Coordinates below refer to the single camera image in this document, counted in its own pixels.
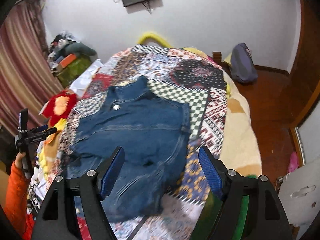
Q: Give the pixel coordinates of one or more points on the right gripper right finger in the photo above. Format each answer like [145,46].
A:
[245,207]

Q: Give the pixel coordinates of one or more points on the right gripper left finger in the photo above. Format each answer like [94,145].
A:
[57,218]

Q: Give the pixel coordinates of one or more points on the blue denim jacket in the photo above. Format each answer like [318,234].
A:
[153,133]

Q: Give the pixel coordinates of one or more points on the orange left sleeve forearm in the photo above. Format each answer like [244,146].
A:
[16,202]

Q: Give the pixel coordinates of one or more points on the person's left hand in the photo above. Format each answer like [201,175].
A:
[32,153]

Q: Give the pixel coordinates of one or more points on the yellow garment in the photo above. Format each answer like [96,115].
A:
[49,149]

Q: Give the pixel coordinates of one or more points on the white cardboard box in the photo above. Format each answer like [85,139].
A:
[299,194]

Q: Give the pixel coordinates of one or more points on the red plush toy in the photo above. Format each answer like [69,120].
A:
[59,107]

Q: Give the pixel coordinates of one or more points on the striped red curtain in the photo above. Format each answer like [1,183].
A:
[26,78]

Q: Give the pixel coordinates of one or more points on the pink slipper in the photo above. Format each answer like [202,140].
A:
[293,162]

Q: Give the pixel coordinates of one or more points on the white plastic bag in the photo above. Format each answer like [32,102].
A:
[80,84]

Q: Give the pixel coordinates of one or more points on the green storage box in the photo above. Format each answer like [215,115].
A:
[73,70]

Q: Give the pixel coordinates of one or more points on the cream fleece blanket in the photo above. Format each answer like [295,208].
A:
[240,134]

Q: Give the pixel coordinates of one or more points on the orange box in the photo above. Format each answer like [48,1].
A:
[65,62]

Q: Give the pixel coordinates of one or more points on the wooden door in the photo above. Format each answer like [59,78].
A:
[304,77]

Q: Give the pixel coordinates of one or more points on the purple backpack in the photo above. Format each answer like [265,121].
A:
[242,67]

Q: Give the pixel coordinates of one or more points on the yellow pillow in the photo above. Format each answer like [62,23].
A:
[149,36]

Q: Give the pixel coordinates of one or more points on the patchwork patterned bedspread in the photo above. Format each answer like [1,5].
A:
[182,75]

